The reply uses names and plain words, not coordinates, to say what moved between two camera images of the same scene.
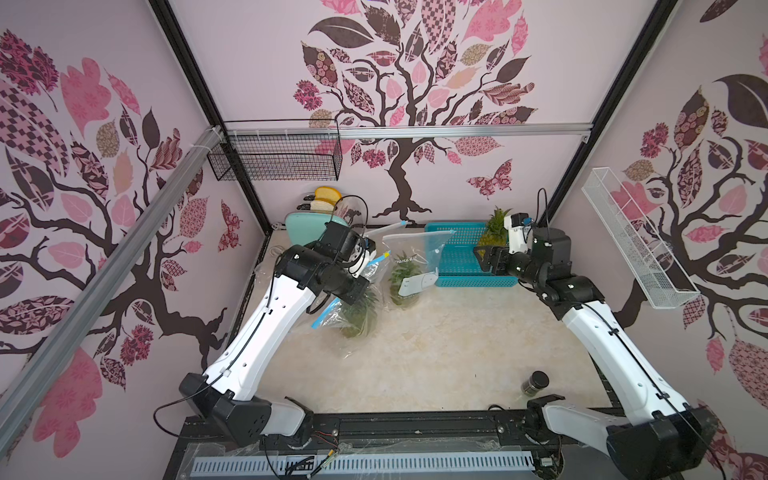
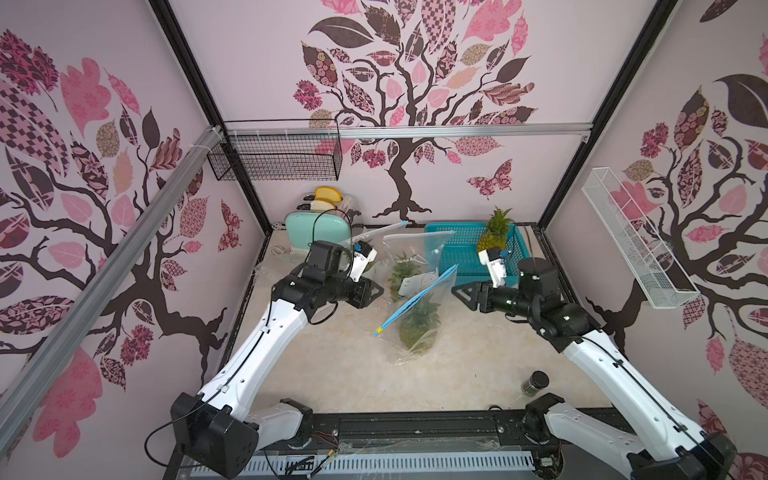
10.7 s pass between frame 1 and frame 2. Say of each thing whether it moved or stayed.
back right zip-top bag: stayed
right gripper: moved
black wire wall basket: stayed
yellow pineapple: stayed
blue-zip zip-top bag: moved
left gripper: stayed
